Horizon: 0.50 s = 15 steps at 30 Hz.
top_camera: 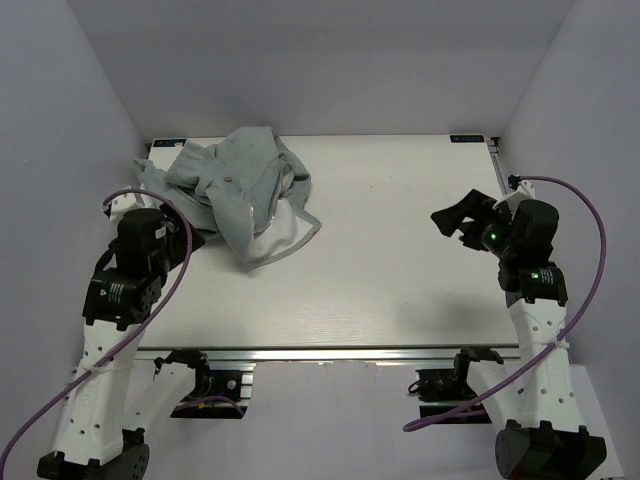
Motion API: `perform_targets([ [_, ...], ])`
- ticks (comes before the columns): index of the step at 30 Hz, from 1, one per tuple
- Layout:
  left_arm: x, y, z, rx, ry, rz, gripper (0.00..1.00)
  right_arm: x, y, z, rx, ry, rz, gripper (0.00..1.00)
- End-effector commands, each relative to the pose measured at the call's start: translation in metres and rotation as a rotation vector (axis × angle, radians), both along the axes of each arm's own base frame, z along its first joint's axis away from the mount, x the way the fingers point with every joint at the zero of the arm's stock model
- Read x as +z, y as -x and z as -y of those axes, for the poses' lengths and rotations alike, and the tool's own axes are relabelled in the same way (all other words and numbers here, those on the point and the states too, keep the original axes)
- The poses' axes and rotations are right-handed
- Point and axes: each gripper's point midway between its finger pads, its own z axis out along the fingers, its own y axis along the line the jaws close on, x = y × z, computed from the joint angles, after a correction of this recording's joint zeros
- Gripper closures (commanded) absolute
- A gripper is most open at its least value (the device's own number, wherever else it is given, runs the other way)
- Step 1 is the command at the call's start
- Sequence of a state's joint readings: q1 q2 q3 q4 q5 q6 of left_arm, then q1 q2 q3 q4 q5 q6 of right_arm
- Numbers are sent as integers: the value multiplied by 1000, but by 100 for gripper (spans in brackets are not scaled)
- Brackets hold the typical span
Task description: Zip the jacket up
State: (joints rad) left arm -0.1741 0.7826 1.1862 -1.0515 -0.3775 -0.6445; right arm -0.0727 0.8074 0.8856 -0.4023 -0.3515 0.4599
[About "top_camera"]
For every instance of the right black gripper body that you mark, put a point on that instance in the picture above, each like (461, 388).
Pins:
(496, 237)

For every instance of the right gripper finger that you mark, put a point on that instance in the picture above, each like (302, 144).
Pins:
(449, 220)
(470, 237)

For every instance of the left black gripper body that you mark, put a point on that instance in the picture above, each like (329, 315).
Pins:
(176, 242)

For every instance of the grey zip-up jacket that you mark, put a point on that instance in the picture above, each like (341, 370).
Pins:
(249, 190)

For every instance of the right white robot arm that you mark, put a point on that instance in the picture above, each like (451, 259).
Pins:
(541, 432)

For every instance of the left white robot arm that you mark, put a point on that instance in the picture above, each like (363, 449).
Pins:
(105, 439)

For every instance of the right blue table label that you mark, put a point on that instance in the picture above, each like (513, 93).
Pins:
(467, 138)

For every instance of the blue table label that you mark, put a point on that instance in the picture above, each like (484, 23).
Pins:
(467, 138)
(169, 143)

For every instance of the left blue table label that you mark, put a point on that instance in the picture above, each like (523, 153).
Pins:
(169, 143)

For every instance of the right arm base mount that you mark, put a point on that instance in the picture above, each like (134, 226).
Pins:
(439, 390)

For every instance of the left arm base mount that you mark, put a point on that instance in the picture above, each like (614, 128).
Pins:
(216, 394)

